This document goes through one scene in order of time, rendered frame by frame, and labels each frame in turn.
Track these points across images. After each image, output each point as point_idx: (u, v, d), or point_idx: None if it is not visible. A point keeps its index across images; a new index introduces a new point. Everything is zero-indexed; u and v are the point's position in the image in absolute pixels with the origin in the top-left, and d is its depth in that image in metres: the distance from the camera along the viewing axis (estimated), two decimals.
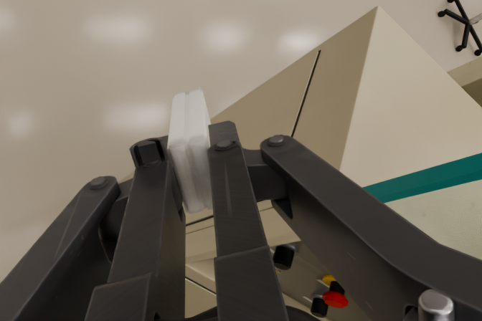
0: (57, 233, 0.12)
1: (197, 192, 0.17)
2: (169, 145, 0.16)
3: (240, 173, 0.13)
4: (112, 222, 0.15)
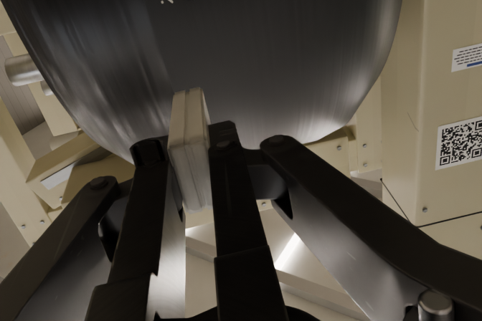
0: (57, 233, 0.12)
1: (197, 192, 0.17)
2: (169, 145, 0.16)
3: (240, 173, 0.13)
4: (112, 222, 0.15)
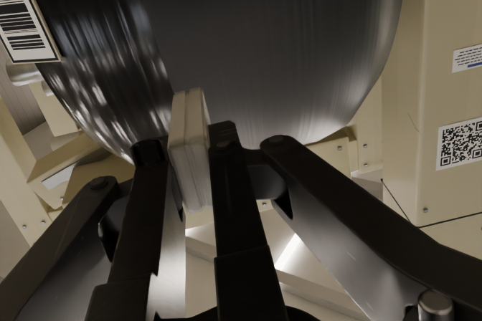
0: (57, 233, 0.12)
1: (197, 192, 0.17)
2: (169, 145, 0.16)
3: (240, 173, 0.13)
4: (112, 222, 0.15)
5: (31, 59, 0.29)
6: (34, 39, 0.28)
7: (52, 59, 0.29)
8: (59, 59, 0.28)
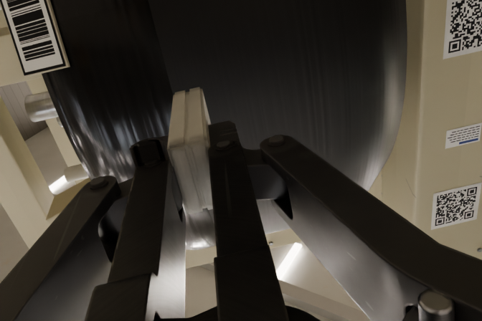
0: (57, 233, 0.12)
1: (197, 192, 0.17)
2: (169, 145, 0.16)
3: (240, 173, 0.13)
4: (112, 222, 0.15)
5: (41, 68, 0.30)
6: (46, 45, 0.29)
7: (60, 66, 0.29)
8: (66, 65, 0.29)
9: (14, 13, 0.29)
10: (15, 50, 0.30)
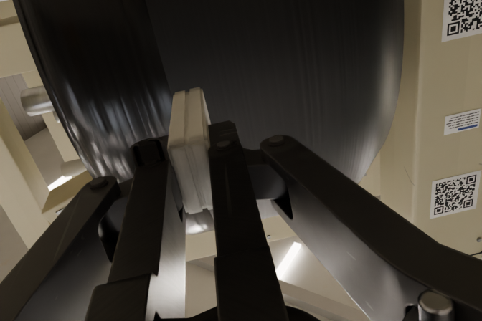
0: (57, 233, 0.12)
1: (197, 192, 0.17)
2: (169, 145, 0.16)
3: (240, 173, 0.13)
4: (112, 222, 0.15)
5: None
6: None
7: None
8: None
9: None
10: None
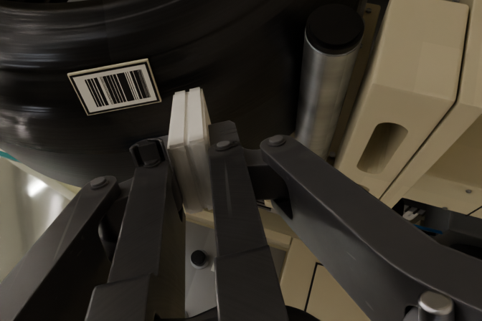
0: (57, 233, 0.12)
1: (197, 192, 0.17)
2: (169, 145, 0.16)
3: (240, 173, 0.13)
4: (112, 222, 0.15)
5: (80, 93, 0.33)
6: (102, 100, 0.34)
7: (86, 109, 0.34)
8: (88, 115, 0.34)
9: (128, 75, 0.32)
10: (92, 70, 0.32)
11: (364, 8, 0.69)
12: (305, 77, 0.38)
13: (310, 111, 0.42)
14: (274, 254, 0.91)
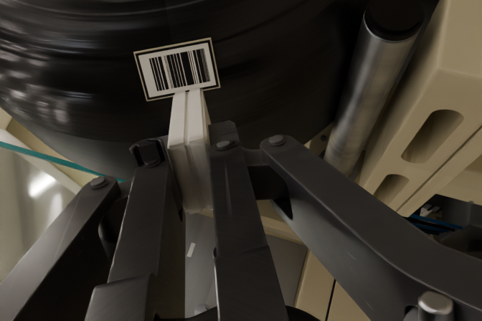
0: (57, 233, 0.12)
1: (197, 192, 0.17)
2: (169, 145, 0.16)
3: (240, 173, 0.13)
4: (112, 222, 0.15)
5: (143, 74, 0.34)
6: (163, 83, 0.34)
7: (146, 94, 0.34)
8: (148, 99, 0.35)
9: (190, 55, 0.33)
10: (158, 48, 0.33)
11: None
12: (358, 65, 0.38)
13: (358, 100, 0.42)
14: (296, 248, 0.92)
